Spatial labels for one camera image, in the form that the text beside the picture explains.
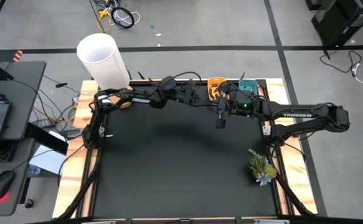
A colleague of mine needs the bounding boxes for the potted green succulent plant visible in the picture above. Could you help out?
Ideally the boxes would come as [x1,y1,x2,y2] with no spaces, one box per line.
[248,149,278,187]

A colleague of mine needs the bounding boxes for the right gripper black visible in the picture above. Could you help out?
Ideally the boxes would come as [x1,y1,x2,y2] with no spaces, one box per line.
[218,82,260,118]

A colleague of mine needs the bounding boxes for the black desk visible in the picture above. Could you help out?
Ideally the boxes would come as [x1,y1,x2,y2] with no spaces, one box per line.
[0,60,48,217]

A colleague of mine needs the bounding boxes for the teal plastic bin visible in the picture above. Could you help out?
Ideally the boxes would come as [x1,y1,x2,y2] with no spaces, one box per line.
[238,78,259,98]

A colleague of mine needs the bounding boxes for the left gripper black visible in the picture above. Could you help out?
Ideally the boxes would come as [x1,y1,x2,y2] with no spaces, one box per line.
[181,84,223,108]

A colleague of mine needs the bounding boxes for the black computer tower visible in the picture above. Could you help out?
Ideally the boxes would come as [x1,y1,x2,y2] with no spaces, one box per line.
[311,0,363,47]

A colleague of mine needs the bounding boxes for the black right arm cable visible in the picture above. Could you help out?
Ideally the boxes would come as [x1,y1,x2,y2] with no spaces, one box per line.
[218,81,263,103]

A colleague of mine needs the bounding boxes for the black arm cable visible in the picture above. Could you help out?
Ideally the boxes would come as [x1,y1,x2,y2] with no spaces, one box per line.
[218,81,263,103]
[149,71,203,94]

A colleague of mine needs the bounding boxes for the black diagonal frame strut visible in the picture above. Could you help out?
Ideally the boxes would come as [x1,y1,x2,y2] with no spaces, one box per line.
[274,174,316,217]
[56,155,101,220]

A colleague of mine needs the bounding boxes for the black floor cable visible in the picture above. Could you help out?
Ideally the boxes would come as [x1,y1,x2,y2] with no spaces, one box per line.
[319,49,363,75]

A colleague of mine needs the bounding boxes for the black coiled cable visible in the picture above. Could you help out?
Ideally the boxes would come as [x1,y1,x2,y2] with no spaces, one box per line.
[111,6,135,30]

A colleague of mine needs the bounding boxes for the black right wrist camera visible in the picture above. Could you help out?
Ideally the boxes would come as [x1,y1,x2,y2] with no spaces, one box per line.
[215,105,229,129]

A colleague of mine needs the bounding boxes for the yellow cable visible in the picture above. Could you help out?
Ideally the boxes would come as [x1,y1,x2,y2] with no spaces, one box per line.
[97,9,112,34]
[32,105,77,124]

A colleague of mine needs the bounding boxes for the black computer mouse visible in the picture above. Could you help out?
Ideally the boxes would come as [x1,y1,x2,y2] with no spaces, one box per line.
[0,170,16,200]

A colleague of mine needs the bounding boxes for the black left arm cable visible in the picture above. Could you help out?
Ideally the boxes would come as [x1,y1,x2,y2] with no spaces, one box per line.
[149,71,203,94]

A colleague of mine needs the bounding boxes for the white shade wooden base lamp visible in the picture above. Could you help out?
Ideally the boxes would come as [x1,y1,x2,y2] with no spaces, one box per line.
[76,32,135,110]

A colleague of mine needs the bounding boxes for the white box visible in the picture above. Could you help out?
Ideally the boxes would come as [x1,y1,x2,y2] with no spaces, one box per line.
[28,130,69,177]

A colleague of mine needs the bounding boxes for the yellow plastic bin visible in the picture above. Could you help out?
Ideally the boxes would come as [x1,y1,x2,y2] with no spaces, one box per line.
[207,77,229,102]

